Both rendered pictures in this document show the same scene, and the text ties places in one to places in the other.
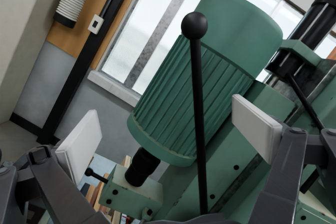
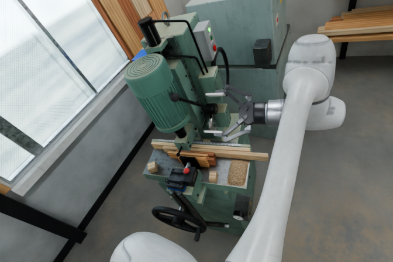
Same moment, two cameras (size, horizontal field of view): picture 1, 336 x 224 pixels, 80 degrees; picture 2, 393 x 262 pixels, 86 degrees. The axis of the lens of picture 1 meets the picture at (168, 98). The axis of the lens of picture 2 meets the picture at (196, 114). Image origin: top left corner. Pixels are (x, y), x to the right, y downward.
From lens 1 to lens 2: 66 cm
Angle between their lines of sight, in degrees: 48
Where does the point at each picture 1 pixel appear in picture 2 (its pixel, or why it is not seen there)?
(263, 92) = (176, 71)
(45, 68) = not seen: outside the picture
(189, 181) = (192, 110)
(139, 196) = (190, 132)
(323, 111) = (188, 52)
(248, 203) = (204, 90)
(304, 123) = (188, 59)
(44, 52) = not seen: outside the picture
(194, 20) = (177, 97)
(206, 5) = (146, 85)
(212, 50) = (166, 89)
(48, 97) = (33, 240)
